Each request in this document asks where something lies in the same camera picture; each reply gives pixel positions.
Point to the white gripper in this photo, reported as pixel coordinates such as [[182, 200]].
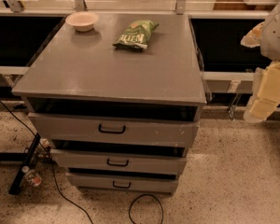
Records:
[[276, 36]]

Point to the grey top drawer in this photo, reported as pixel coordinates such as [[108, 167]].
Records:
[[146, 132]]

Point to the grey drawer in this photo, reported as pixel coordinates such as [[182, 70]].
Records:
[[146, 132], [119, 162], [125, 183]]

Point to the grey drawer cabinet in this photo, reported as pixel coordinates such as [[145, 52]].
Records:
[[83, 74]]

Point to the grey middle drawer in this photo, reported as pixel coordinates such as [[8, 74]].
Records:
[[119, 162]]

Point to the grey bottom drawer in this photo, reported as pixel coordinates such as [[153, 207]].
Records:
[[125, 183]]

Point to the green chip bag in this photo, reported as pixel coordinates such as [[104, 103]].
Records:
[[136, 35]]

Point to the beige bowl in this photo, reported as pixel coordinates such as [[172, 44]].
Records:
[[82, 21]]

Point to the plastic bottle on floor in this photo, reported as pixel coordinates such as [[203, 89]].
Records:
[[31, 176]]

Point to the black table leg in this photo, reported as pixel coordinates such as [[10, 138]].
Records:
[[15, 188]]

